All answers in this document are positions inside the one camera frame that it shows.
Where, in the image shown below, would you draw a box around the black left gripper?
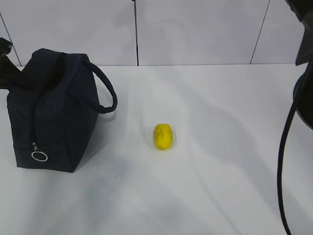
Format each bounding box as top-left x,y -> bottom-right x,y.
0,37 -> 32,89

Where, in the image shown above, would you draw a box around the dark blue lunch bag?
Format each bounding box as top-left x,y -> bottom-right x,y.
7,48 -> 118,173

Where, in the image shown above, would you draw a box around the yellow lemon toy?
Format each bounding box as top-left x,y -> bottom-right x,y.
154,123 -> 174,150

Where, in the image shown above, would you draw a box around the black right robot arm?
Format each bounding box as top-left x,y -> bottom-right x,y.
286,0 -> 313,128

